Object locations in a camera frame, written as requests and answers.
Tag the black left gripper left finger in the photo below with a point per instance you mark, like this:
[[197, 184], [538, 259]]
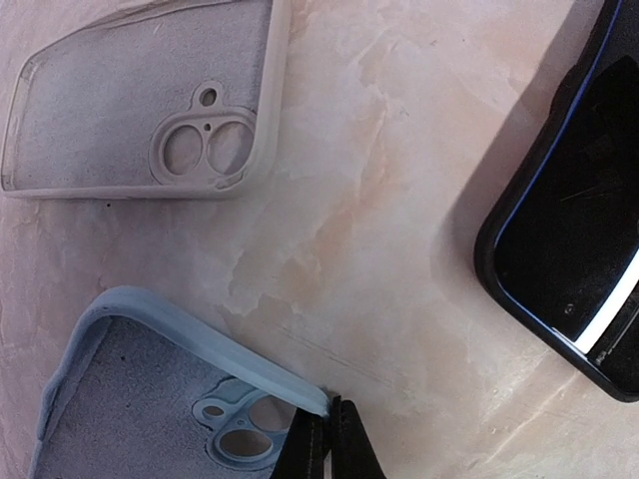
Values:
[[305, 448]]

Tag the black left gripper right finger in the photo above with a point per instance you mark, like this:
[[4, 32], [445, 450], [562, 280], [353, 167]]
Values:
[[352, 455]]

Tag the light blue phone case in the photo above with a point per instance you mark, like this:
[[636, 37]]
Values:
[[146, 390]]

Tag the clear white phone case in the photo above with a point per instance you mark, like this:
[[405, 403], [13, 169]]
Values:
[[167, 100]]

